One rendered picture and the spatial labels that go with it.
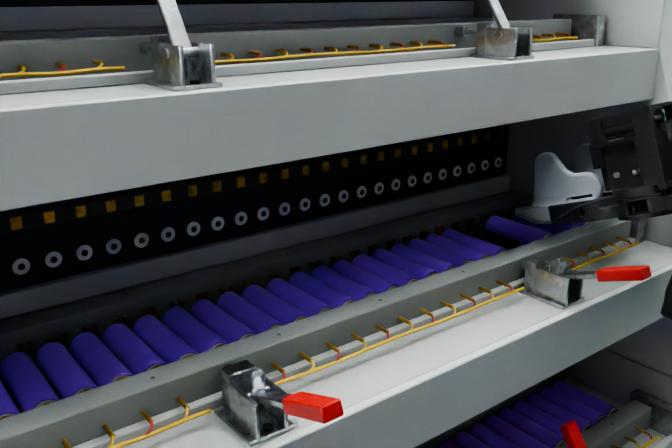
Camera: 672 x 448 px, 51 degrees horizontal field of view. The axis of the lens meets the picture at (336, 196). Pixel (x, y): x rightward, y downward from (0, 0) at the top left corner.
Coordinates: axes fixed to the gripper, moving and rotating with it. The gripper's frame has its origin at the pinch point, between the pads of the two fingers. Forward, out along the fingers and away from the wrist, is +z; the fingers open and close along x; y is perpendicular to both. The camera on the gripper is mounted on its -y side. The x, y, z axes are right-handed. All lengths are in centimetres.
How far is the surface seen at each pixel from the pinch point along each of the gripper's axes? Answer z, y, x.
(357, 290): 0.2, -1.4, 21.8
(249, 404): -7.4, -4.1, 35.7
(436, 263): 0.4, -1.4, 13.6
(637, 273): -13.4, -3.9, 8.6
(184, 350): -0.5, -1.6, 35.8
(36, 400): -0.4, -1.6, 44.3
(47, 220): 7.3, 8.0, 39.9
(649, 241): -3.7, -4.9, -9.7
